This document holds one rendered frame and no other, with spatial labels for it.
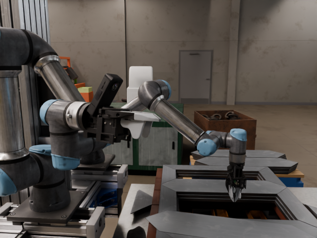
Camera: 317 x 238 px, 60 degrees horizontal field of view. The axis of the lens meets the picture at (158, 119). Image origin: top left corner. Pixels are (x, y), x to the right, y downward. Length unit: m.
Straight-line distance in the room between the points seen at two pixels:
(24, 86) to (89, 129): 0.60
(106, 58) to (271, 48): 6.60
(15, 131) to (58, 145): 0.24
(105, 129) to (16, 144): 0.42
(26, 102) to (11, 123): 0.30
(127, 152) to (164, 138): 0.56
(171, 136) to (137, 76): 3.11
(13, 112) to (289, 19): 11.63
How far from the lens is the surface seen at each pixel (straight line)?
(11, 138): 0.99
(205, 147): 1.19
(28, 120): 1.28
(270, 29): 11.92
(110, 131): 0.65
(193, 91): 11.37
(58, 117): 0.76
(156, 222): 1.34
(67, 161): 0.80
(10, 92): 0.97
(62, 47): 12.42
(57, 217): 1.09
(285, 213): 1.61
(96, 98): 0.67
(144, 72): 6.66
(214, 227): 1.32
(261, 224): 1.40
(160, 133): 3.79
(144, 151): 3.89
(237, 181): 1.37
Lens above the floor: 1.57
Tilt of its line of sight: 11 degrees down
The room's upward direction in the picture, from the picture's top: straight up
